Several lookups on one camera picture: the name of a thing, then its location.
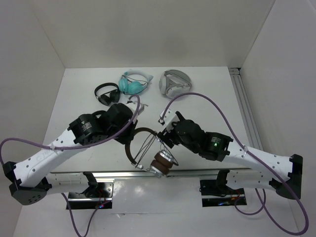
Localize brown silver headphones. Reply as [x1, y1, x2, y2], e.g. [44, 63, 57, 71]
[124, 127, 179, 175]

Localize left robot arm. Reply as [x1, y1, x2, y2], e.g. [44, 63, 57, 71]
[2, 102, 141, 205]

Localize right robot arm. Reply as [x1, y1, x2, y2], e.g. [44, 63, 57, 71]
[158, 110, 303, 199]

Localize black Panasonic headphones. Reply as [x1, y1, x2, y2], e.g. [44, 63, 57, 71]
[92, 110, 106, 118]

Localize black folded headphones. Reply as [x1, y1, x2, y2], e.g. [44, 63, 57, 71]
[94, 82, 120, 106]

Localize teal white cat headphones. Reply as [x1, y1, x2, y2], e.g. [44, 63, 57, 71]
[118, 69, 154, 95]

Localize white grey gaming headphones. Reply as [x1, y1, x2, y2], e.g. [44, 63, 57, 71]
[158, 69, 193, 99]

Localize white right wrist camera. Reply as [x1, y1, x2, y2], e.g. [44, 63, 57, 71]
[158, 109, 180, 132]

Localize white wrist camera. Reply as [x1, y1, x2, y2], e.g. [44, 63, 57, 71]
[158, 109, 180, 132]
[126, 101, 148, 116]

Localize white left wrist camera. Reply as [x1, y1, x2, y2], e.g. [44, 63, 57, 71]
[126, 101, 148, 116]

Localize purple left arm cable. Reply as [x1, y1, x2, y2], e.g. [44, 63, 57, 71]
[0, 95, 141, 237]

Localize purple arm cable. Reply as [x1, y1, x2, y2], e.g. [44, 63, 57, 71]
[159, 92, 309, 235]
[0, 95, 141, 237]

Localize aluminium front rail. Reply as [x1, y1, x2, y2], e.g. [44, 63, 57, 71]
[48, 169, 266, 181]

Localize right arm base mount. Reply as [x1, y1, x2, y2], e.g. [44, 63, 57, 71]
[199, 169, 247, 207]

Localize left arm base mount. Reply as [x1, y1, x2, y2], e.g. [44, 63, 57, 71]
[68, 172, 114, 210]

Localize aluminium side rail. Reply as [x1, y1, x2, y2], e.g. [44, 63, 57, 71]
[228, 68, 263, 150]

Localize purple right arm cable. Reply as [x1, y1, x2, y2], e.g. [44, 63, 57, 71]
[159, 92, 309, 235]

